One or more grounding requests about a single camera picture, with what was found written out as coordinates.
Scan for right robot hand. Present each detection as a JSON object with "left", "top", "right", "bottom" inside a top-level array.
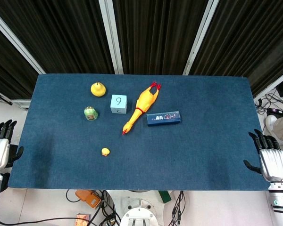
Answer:
[{"left": 243, "top": 129, "right": 283, "bottom": 182}]

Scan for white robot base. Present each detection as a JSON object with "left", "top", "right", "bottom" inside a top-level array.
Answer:
[{"left": 106, "top": 190, "right": 173, "bottom": 226}]

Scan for long yellow rubber chicken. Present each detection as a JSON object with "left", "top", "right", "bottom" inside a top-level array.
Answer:
[{"left": 122, "top": 81, "right": 162, "bottom": 136}]

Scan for white sneaker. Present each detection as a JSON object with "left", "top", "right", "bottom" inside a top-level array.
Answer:
[{"left": 265, "top": 114, "right": 279, "bottom": 136}]

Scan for black power strip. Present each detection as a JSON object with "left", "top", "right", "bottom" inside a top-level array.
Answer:
[{"left": 266, "top": 107, "right": 283, "bottom": 115}]

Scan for green-hooded doll head figurine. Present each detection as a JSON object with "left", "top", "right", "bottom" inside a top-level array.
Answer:
[{"left": 83, "top": 106, "right": 99, "bottom": 121}]

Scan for orange device box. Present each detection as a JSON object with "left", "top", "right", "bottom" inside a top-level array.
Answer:
[{"left": 75, "top": 189, "right": 101, "bottom": 210}]

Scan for small orange printed carton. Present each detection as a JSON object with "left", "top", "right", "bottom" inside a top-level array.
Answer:
[{"left": 75, "top": 213, "right": 92, "bottom": 226}]

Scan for green block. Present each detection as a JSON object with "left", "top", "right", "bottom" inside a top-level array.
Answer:
[{"left": 158, "top": 190, "right": 172, "bottom": 204}]

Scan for yellow pear-shaped toy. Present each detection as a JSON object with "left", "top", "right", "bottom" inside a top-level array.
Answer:
[{"left": 90, "top": 81, "right": 107, "bottom": 97}]

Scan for dark blue printed box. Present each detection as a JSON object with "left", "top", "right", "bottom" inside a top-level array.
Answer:
[{"left": 146, "top": 111, "right": 182, "bottom": 128}]

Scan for light blue number cube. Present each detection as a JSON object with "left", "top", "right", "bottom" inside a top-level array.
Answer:
[{"left": 110, "top": 94, "right": 128, "bottom": 115}]

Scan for blue felt table mat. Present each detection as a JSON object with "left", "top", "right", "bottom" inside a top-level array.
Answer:
[{"left": 7, "top": 73, "right": 269, "bottom": 191}]

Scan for black cable bundle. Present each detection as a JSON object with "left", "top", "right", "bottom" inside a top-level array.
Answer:
[{"left": 171, "top": 190, "right": 185, "bottom": 226}]

